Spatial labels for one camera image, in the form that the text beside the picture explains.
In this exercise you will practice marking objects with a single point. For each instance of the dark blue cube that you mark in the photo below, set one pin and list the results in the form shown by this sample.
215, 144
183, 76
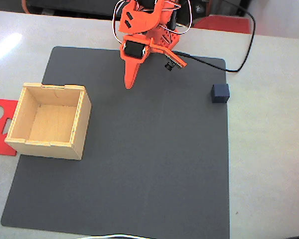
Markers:
220, 93

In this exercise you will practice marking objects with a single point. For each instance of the open wooden box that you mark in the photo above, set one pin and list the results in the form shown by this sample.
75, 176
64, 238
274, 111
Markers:
49, 122

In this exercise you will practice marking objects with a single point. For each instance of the black background device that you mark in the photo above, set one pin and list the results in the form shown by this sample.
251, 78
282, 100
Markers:
77, 7

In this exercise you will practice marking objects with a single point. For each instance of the dark grey mat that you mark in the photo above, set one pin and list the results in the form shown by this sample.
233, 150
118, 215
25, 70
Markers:
152, 149

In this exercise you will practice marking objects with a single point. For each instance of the red cutout sheet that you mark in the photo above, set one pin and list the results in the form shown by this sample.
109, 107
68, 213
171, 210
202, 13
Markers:
0, 144

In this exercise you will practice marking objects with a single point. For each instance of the orange camera mount bracket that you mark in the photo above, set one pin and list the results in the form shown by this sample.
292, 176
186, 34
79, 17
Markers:
173, 56

